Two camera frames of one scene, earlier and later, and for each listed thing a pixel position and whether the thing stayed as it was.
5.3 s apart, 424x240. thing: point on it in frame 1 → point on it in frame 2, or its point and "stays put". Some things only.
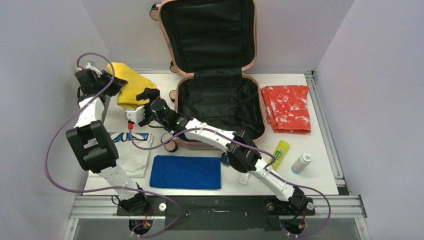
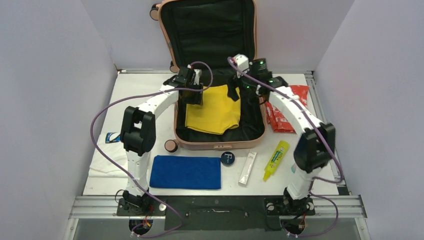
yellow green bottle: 279,153 stays put
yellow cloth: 137,83 → 219,112
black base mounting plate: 218,213 stays put
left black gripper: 117,85 → 196,100
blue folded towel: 185,172 stays put
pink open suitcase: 211,42 stays put
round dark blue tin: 224,159 stays put
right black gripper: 150,94 → 235,83
